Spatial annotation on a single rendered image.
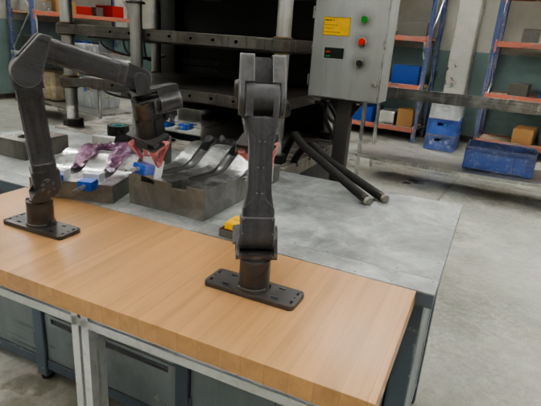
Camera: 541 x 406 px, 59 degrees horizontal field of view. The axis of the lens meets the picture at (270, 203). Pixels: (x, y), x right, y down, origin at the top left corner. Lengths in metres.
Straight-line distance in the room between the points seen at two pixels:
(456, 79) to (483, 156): 2.83
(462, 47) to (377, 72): 5.57
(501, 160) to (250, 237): 4.07
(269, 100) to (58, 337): 1.32
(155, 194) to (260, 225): 0.54
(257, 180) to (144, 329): 0.34
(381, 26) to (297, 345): 1.39
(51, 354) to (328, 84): 1.49
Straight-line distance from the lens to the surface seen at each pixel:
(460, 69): 7.49
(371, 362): 0.84
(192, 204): 1.33
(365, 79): 1.97
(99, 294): 1.00
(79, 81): 2.63
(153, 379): 1.71
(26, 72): 1.20
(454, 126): 6.85
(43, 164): 1.25
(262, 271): 0.94
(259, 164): 0.92
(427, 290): 1.09
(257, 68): 0.99
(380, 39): 1.96
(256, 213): 0.93
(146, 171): 1.35
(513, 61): 7.71
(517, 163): 4.85
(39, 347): 2.05
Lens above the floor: 1.29
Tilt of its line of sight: 19 degrees down
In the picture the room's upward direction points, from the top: 4 degrees clockwise
